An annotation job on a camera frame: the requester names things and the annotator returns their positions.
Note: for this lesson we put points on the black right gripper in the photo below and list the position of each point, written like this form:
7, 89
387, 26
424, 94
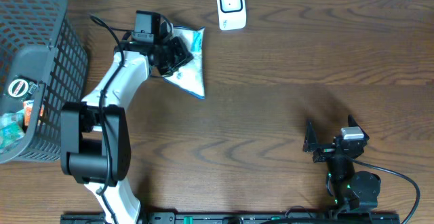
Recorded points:
310, 140

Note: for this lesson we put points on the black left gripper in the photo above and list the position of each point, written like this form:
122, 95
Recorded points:
177, 54

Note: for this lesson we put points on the white blue snack bag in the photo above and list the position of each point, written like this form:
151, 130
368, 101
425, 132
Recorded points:
189, 77

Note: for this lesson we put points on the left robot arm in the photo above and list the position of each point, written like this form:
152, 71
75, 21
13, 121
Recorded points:
95, 142

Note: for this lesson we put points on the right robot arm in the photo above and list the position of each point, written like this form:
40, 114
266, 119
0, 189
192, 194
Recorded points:
354, 192

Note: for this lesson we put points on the white barcode scanner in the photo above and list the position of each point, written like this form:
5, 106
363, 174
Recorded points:
231, 14

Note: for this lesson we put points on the grey plastic mesh basket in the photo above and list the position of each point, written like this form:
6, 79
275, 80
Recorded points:
41, 53

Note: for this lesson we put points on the orange snack packet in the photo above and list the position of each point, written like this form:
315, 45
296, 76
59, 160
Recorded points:
28, 107

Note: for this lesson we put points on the round white red lid cup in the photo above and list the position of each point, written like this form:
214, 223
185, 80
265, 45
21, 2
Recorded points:
18, 88

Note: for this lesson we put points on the green snack packet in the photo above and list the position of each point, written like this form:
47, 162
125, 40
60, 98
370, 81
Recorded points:
11, 130

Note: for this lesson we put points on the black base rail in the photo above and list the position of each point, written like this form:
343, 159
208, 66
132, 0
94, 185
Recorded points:
294, 217

